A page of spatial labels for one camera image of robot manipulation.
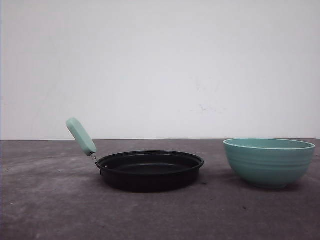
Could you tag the black pan with green handle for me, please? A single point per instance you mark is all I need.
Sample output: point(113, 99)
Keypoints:
point(145, 171)

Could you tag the teal ceramic bowl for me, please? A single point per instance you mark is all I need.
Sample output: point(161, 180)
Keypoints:
point(269, 163)

